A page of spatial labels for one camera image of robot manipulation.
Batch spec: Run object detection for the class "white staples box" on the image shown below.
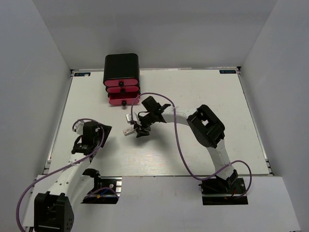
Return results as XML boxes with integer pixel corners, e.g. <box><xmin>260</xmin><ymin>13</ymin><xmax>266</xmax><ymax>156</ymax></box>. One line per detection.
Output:
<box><xmin>123</xmin><ymin>127</ymin><xmax>135</xmax><ymax>136</ymax></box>

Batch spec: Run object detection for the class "pink bottom drawer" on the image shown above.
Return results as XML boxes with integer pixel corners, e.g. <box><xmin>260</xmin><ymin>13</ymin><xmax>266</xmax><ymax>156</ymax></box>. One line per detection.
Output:
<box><xmin>109</xmin><ymin>92</ymin><xmax>139</xmax><ymax>106</ymax></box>

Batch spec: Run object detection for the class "pink drawer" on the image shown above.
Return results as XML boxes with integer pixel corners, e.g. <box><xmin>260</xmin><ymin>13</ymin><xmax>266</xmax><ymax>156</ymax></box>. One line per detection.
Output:
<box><xmin>106</xmin><ymin>86</ymin><xmax>140</xmax><ymax>94</ymax></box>
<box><xmin>109</xmin><ymin>92</ymin><xmax>139</xmax><ymax>106</ymax></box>
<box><xmin>104</xmin><ymin>78</ymin><xmax>139</xmax><ymax>87</ymax></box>

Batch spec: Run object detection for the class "pink top drawer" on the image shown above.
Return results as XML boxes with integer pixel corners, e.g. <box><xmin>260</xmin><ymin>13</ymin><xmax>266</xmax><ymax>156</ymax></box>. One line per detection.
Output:
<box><xmin>104</xmin><ymin>78</ymin><xmax>139</xmax><ymax>87</ymax></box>

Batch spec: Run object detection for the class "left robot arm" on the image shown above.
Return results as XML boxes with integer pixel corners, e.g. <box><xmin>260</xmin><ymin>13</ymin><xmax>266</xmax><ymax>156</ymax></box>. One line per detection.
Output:
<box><xmin>34</xmin><ymin>119</ymin><xmax>112</xmax><ymax>232</ymax></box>

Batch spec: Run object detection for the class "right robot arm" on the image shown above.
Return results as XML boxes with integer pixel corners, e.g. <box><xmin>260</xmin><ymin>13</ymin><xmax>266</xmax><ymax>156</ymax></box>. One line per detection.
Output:
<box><xmin>126</xmin><ymin>96</ymin><xmax>238</xmax><ymax>193</ymax></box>

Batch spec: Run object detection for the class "black drawer cabinet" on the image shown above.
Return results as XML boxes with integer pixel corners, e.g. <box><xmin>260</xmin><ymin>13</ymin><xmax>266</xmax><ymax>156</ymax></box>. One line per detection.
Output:
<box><xmin>103</xmin><ymin>53</ymin><xmax>140</xmax><ymax>93</ymax></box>

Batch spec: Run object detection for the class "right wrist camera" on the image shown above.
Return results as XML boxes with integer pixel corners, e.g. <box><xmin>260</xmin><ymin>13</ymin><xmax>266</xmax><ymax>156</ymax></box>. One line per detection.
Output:
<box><xmin>126</xmin><ymin>113</ymin><xmax>140</xmax><ymax>125</ymax></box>

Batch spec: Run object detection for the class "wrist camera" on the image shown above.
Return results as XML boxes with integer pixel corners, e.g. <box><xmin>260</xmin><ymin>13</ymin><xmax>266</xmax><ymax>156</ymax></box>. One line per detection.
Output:
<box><xmin>72</xmin><ymin>120</ymin><xmax>85</xmax><ymax>135</ymax></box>
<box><xmin>126</xmin><ymin>113</ymin><xmax>140</xmax><ymax>125</ymax></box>

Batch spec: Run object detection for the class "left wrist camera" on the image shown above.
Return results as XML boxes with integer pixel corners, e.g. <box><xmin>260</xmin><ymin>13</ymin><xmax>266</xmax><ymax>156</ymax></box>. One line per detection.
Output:
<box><xmin>72</xmin><ymin>120</ymin><xmax>85</xmax><ymax>135</ymax></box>

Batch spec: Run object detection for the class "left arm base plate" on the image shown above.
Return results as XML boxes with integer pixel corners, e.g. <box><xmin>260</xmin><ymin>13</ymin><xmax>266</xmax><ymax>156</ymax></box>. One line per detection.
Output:
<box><xmin>82</xmin><ymin>177</ymin><xmax>122</xmax><ymax>204</ymax></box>

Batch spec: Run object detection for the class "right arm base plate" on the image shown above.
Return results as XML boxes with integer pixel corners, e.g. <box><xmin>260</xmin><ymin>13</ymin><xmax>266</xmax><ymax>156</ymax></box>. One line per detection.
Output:
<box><xmin>198</xmin><ymin>178</ymin><xmax>248</xmax><ymax>206</ymax></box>

